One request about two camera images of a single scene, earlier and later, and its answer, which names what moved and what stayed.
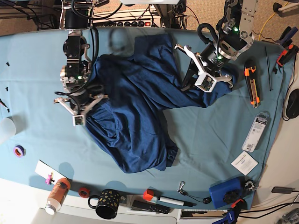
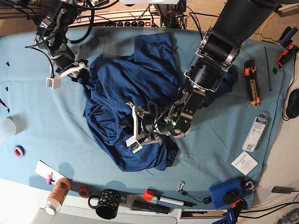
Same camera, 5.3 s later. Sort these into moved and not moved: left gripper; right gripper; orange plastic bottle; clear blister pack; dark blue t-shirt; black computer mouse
Moved: right gripper; left gripper
Not moved: clear blister pack; orange plastic bottle; dark blue t-shirt; black computer mouse
